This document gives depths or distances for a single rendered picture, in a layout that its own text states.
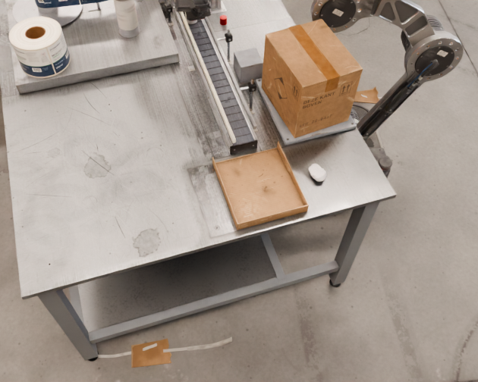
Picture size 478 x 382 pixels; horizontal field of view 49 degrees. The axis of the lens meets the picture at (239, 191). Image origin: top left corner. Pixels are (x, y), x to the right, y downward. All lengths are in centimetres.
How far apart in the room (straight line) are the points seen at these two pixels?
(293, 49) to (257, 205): 58
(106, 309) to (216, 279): 49
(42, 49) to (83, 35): 30
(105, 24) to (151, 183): 87
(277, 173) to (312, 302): 88
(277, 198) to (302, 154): 23
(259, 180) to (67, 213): 69
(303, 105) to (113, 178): 73
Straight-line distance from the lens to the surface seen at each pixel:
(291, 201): 187
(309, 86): 184
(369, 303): 267
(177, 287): 238
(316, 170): 193
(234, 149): 197
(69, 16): 256
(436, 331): 272
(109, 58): 233
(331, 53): 198
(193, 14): 232
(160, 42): 237
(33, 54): 223
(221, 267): 241
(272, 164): 196
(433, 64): 242
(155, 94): 221
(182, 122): 210
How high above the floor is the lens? 239
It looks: 55 degrees down
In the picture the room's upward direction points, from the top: 2 degrees clockwise
